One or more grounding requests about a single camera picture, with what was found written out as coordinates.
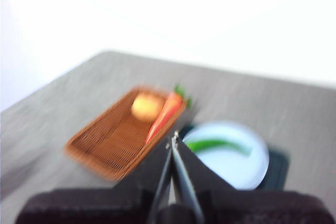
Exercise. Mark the dark rectangular tray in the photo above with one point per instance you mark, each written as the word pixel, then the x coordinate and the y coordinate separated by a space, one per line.
pixel 278 166

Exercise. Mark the brown wicker basket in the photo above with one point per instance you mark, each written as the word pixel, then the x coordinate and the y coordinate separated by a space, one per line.
pixel 113 145

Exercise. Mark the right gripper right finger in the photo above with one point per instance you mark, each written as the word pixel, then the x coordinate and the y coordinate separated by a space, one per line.
pixel 194 176

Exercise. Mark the green pepper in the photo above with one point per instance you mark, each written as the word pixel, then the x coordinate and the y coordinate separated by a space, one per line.
pixel 215 144

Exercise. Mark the blue round plate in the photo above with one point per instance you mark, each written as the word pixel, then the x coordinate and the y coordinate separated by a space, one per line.
pixel 231 166

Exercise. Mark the orange toy carrot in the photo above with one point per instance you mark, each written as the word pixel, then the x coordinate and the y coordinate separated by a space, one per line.
pixel 166 115

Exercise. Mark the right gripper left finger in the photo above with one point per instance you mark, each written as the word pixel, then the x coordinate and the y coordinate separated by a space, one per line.
pixel 149 176

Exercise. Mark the yellow-brown potato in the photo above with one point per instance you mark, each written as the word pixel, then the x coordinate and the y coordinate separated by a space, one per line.
pixel 145 107

